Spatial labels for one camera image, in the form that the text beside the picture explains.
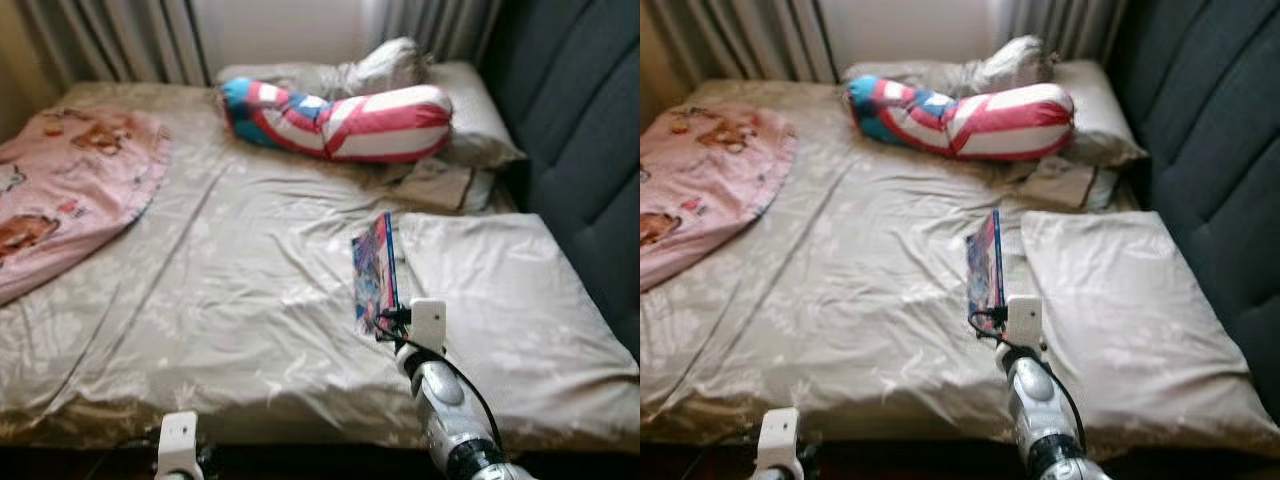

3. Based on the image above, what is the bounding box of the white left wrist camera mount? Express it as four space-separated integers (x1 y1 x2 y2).
754 406 805 480
156 410 205 480

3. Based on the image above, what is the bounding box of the bed with grey floral sheet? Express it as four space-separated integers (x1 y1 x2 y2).
0 79 641 452
640 77 1280 447

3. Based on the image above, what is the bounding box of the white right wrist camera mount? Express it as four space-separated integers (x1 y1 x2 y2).
1002 294 1045 352
406 297 449 357

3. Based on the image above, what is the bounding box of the grey crumpled cloth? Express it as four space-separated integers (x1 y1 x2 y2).
964 34 1057 97
339 36 432 97

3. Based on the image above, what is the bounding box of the dark grey padded headboard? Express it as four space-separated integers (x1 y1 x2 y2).
1104 0 1280 422
479 0 641 362

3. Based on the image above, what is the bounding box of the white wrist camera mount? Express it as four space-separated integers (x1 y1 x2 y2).
1002 294 1045 352
156 410 205 480
406 297 449 357
754 406 805 480

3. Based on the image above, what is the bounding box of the colourful anime book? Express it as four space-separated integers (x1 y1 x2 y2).
350 209 402 339
964 207 1007 337

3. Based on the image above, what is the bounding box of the grey curtain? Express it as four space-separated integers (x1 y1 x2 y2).
19 0 502 87
654 0 1132 87

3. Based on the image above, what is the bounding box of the pink cartoon print blanket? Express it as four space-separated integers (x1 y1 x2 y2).
0 104 172 307
640 99 799 294

